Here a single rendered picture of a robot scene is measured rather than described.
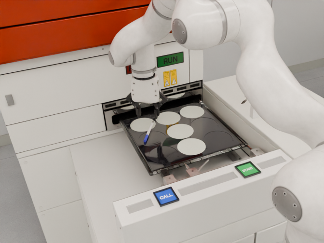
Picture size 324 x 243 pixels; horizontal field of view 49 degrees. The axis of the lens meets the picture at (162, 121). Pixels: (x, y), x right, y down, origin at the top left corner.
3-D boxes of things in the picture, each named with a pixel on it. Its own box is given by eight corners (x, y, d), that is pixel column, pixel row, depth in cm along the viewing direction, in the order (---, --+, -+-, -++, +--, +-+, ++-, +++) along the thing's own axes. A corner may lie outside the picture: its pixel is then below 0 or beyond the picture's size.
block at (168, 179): (163, 183, 113) (162, 176, 111) (172, 180, 113) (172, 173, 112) (173, 199, 106) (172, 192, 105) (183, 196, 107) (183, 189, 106)
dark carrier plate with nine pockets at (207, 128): (123, 121, 143) (122, 120, 143) (198, 102, 153) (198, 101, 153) (152, 171, 116) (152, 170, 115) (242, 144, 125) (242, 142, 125)
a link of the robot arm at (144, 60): (135, 74, 115) (160, 67, 119) (131, 34, 108) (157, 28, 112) (124, 66, 121) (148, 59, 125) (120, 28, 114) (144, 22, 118)
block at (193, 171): (185, 176, 115) (185, 169, 113) (195, 173, 116) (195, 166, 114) (196, 192, 108) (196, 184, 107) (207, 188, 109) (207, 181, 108)
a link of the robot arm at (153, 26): (137, 26, 88) (113, 75, 115) (190, 14, 94) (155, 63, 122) (123, -5, 89) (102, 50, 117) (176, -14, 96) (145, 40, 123)
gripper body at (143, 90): (160, 68, 124) (162, 96, 129) (132, 67, 126) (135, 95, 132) (155, 77, 117) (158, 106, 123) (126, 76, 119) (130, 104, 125)
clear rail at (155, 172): (148, 174, 115) (148, 171, 114) (247, 144, 126) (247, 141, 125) (150, 177, 114) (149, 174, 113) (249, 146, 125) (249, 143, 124)
